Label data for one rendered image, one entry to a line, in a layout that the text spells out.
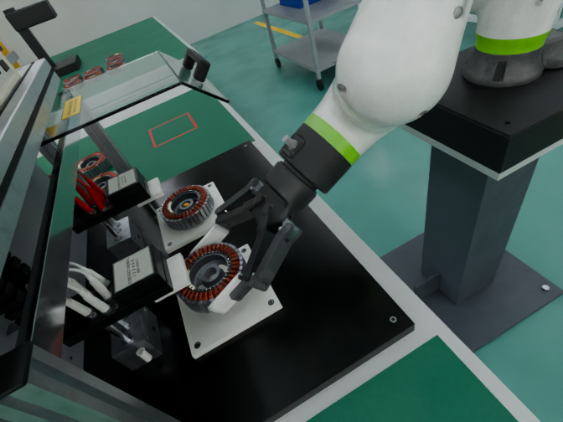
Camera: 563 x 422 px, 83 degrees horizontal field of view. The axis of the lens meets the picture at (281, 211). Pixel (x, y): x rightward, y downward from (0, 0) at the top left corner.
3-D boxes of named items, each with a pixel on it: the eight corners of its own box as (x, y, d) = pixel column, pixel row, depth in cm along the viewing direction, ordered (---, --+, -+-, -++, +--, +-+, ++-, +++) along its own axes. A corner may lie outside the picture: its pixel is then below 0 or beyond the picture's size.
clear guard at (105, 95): (196, 69, 69) (183, 39, 65) (229, 102, 52) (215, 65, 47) (48, 133, 64) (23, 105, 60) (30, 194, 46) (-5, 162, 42)
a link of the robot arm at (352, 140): (415, 100, 48) (362, 51, 48) (451, 77, 36) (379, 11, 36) (351, 170, 51) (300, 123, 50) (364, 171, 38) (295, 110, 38)
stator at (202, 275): (236, 243, 56) (229, 229, 53) (260, 290, 48) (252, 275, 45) (178, 275, 54) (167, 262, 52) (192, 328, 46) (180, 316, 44)
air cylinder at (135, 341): (157, 315, 55) (139, 299, 51) (163, 353, 49) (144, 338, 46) (129, 331, 54) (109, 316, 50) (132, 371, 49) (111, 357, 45)
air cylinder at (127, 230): (142, 231, 72) (127, 214, 68) (146, 253, 67) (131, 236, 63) (121, 242, 71) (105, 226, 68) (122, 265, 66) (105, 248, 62)
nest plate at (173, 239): (214, 184, 78) (212, 181, 77) (234, 219, 67) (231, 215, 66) (157, 213, 76) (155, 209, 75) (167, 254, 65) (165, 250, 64)
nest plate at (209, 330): (249, 247, 60) (247, 243, 60) (282, 307, 50) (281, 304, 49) (176, 286, 58) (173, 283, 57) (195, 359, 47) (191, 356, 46)
